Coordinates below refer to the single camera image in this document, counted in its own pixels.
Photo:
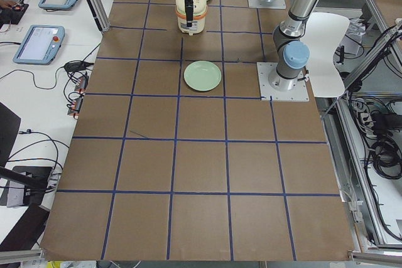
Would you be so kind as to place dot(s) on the white rice cooker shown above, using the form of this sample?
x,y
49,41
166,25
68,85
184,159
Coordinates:
x,y
199,15

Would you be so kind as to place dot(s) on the person hand at table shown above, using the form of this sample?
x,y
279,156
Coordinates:
x,y
7,4

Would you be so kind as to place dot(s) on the white chair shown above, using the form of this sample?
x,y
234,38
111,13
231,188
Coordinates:
x,y
323,33

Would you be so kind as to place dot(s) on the near teach pendant tablet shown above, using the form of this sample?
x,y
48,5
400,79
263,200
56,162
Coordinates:
x,y
40,45

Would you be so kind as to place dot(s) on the brown gridded table mat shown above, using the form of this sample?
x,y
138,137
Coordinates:
x,y
159,171

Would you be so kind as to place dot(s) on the black device on table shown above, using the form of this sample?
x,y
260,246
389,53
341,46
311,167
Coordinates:
x,y
14,14

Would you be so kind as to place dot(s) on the usb hub with cables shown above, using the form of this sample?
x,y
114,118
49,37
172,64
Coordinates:
x,y
76,97

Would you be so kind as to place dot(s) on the black camera stand base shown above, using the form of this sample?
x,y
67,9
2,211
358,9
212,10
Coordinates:
x,y
25,185

